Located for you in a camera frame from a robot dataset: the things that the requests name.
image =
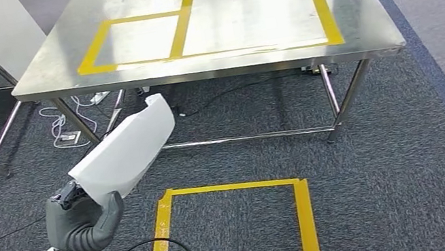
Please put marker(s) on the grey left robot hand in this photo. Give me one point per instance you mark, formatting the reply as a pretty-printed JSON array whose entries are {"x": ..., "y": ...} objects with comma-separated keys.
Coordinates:
[{"x": 81, "y": 231}]

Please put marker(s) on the white triangular plastic part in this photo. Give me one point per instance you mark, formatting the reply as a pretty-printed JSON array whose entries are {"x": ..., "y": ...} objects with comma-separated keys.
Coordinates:
[{"x": 126, "y": 150}]

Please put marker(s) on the stainless steel workbench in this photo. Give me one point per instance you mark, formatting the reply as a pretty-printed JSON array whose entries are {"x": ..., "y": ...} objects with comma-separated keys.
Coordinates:
[{"x": 49, "y": 77}]

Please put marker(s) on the grey floor socket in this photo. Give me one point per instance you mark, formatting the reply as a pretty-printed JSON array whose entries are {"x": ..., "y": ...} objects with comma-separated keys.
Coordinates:
[{"x": 70, "y": 137}]

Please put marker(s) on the white power strip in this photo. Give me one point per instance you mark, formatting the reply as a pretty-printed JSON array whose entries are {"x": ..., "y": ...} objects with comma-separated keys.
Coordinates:
[{"x": 100, "y": 98}]

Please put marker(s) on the small yellow tape rectangle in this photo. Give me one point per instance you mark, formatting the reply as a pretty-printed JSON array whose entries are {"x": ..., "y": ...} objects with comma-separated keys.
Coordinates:
[{"x": 94, "y": 51}]

